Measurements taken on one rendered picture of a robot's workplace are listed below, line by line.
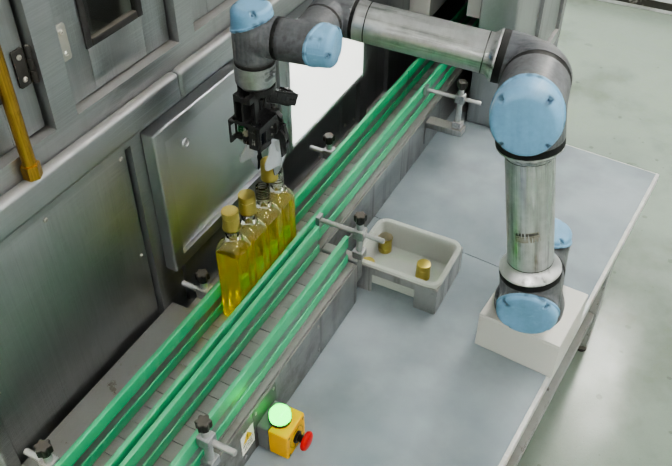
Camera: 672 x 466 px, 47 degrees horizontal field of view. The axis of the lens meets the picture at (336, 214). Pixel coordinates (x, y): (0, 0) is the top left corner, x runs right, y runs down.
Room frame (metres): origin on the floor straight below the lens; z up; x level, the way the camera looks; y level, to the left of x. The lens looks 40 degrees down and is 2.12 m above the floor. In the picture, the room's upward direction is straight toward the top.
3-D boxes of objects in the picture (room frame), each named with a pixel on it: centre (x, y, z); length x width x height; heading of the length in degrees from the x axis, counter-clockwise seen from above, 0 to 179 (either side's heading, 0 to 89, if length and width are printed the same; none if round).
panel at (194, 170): (1.56, 0.13, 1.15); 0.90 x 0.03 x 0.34; 153
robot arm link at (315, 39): (1.23, 0.05, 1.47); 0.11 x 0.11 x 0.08; 71
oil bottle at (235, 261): (1.14, 0.20, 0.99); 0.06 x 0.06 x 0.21; 62
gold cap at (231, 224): (1.14, 0.20, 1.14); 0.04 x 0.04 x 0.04
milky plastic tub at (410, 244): (1.37, -0.17, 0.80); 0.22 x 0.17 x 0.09; 63
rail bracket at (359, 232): (1.31, -0.03, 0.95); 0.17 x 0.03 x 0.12; 63
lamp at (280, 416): (0.90, 0.11, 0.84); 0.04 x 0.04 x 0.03
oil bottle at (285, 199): (1.29, 0.12, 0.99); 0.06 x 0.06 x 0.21; 63
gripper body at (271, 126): (1.24, 0.15, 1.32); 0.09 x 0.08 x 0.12; 151
